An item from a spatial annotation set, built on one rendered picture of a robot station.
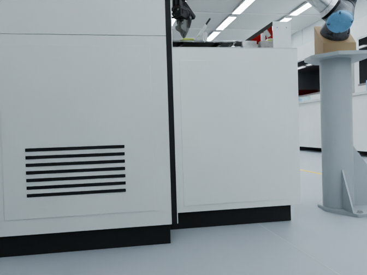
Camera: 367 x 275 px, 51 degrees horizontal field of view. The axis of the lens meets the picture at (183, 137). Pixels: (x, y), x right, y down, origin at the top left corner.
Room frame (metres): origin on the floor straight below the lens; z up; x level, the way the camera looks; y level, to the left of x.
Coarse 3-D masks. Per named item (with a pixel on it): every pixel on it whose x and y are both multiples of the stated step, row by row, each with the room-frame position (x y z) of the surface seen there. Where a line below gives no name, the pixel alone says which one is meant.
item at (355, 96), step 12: (360, 24) 5.69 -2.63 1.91; (360, 36) 5.70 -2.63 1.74; (360, 48) 5.70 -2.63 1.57; (360, 72) 5.71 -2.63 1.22; (360, 84) 5.71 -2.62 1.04; (360, 96) 5.38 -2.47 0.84; (360, 108) 5.38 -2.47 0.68; (360, 120) 5.39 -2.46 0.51; (360, 132) 5.40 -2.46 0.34; (360, 144) 5.40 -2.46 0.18
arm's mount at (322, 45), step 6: (318, 30) 2.12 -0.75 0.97; (318, 36) 2.08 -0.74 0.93; (318, 42) 2.09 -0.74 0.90; (324, 42) 2.03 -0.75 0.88; (330, 42) 2.03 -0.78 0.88; (336, 42) 2.03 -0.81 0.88; (342, 42) 2.03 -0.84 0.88; (348, 42) 2.03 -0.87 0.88; (354, 42) 2.03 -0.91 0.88; (318, 48) 2.09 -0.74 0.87; (324, 48) 2.03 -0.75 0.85; (330, 48) 2.03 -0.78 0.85; (336, 48) 2.03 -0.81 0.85; (342, 48) 2.03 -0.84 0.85; (348, 48) 2.03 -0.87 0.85; (354, 48) 2.03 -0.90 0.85
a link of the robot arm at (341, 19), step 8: (312, 0) 1.84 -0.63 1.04; (320, 0) 1.83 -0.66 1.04; (328, 0) 1.83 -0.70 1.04; (336, 0) 1.83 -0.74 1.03; (344, 0) 1.89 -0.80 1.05; (320, 8) 1.85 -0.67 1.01; (328, 8) 1.83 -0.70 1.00; (336, 8) 1.82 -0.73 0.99; (344, 8) 1.83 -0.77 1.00; (352, 8) 1.87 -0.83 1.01; (320, 16) 1.89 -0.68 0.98; (328, 16) 1.85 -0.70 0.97; (336, 16) 1.82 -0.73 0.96; (344, 16) 1.81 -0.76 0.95; (352, 16) 1.83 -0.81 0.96; (328, 24) 1.87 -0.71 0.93; (336, 24) 1.85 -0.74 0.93; (344, 24) 1.84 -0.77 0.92; (336, 32) 1.88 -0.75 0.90
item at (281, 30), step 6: (276, 24) 1.88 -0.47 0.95; (282, 24) 1.89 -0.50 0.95; (288, 24) 1.89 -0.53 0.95; (276, 30) 1.88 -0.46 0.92; (282, 30) 1.89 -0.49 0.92; (288, 30) 1.89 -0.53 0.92; (276, 36) 1.88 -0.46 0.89; (282, 36) 1.89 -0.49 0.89; (288, 36) 1.89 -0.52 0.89; (276, 42) 1.88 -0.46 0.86; (282, 42) 1.89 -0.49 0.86; (288, 42) 1.89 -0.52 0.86
